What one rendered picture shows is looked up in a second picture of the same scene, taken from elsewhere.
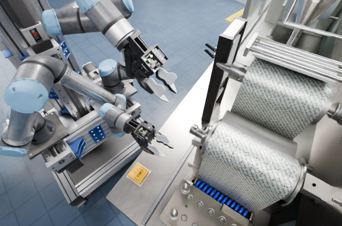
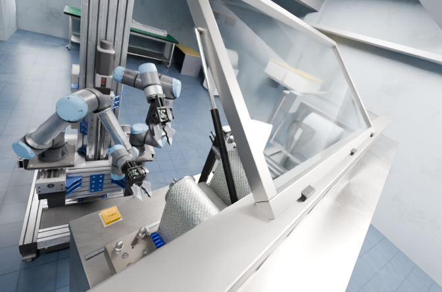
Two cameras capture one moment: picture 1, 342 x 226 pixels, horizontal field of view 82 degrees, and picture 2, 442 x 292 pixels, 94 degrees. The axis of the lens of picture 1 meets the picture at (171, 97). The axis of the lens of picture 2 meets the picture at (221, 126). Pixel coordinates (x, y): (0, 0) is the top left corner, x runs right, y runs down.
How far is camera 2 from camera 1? 41 cm
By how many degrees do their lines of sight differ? 25
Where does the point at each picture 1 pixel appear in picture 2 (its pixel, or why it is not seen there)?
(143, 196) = (102, 235)
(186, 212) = (129, 252)
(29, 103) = (70, 112)
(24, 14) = (105, 67)
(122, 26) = (156, 89)
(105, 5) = (152, 75)
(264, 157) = (206, 208)
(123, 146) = not seen: hidden behind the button
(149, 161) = (125, 211)
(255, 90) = not seen: hidden behind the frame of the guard
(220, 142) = (182, 188)
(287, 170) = not seen: hidden behind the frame
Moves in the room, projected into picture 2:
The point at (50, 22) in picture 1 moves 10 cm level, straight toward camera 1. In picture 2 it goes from (118, 72) to (117, 80)
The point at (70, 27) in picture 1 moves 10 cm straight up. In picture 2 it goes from (128, 80) to (131, 59)
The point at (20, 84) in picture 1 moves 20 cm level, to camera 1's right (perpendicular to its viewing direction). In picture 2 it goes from (74, 97) to (114, 114)
